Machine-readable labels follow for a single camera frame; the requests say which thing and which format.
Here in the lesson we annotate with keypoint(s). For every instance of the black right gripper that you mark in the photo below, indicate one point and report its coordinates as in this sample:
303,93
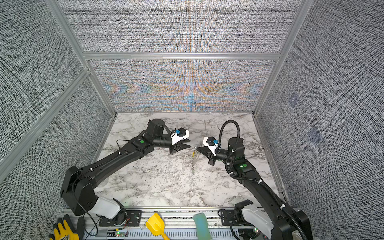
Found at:
208,154

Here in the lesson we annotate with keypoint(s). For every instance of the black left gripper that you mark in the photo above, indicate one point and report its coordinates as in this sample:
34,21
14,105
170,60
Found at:
178,147

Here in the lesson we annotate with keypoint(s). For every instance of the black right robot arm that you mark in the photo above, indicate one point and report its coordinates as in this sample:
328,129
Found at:
279,220

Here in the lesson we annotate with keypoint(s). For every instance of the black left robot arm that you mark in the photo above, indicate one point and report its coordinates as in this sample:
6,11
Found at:
79,183

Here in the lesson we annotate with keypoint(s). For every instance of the teal green sponge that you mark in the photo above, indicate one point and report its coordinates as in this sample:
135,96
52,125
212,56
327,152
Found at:
202,226

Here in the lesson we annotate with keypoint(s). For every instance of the yellow plastic scoop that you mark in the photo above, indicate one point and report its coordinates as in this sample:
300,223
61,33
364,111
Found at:
156,226

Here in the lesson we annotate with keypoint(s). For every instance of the yellow black work glove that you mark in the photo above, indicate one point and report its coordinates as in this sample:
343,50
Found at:
65,230

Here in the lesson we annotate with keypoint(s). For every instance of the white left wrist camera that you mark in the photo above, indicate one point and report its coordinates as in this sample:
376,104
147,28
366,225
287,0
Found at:
179,135

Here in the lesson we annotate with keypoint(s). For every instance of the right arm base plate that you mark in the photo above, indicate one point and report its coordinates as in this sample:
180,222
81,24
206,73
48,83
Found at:
230,216

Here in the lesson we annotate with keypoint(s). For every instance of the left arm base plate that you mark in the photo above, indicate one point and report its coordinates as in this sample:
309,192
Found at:
131,218

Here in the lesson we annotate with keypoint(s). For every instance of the aluminium horizontal frame bar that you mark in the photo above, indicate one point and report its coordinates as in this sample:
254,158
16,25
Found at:
180,56

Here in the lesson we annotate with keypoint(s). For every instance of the aluminium corner frame post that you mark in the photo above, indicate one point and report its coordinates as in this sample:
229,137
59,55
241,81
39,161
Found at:
57,12

